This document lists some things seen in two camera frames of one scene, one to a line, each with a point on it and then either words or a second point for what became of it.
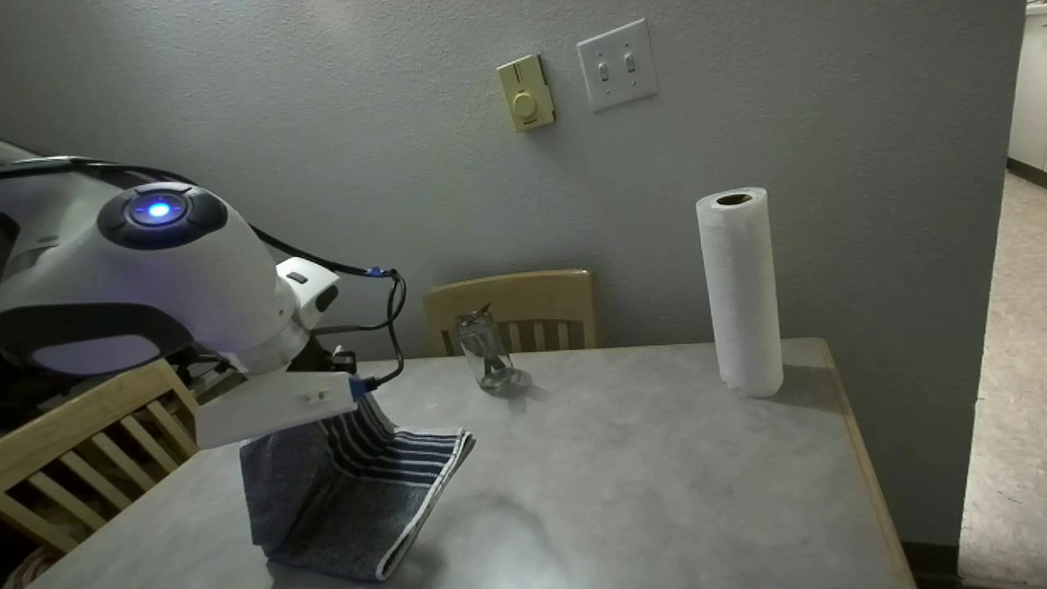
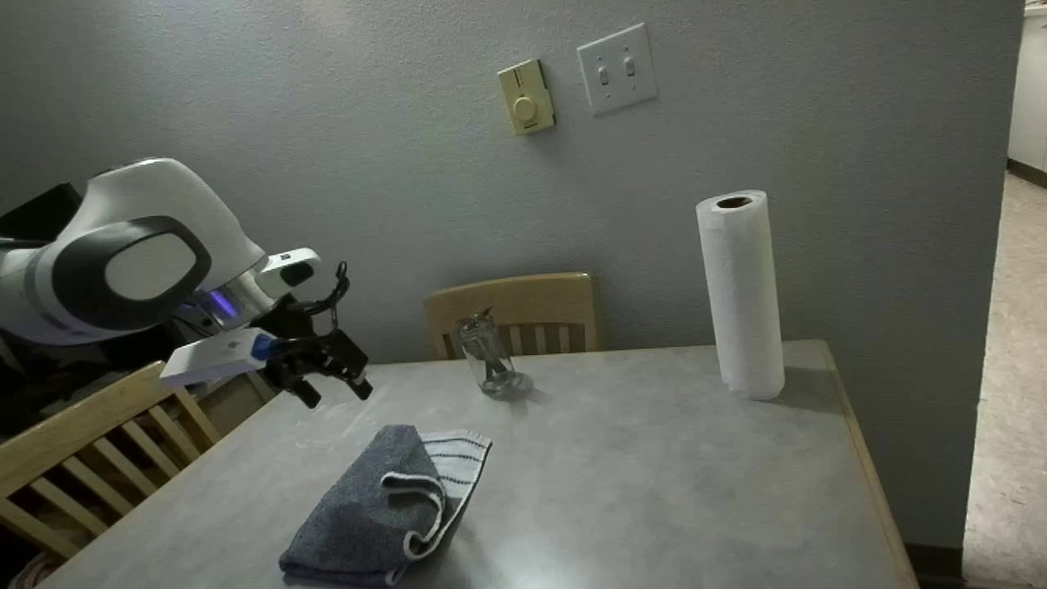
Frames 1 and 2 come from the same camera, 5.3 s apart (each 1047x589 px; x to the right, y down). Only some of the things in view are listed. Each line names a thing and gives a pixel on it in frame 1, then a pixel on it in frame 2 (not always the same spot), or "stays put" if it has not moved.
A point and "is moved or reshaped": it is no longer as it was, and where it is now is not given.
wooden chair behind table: x=537 y=308 stays put
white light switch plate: x=616 y=65 stays put
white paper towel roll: x=739 y=290 stays put
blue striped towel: x=346 y=493 is moved or reshaped
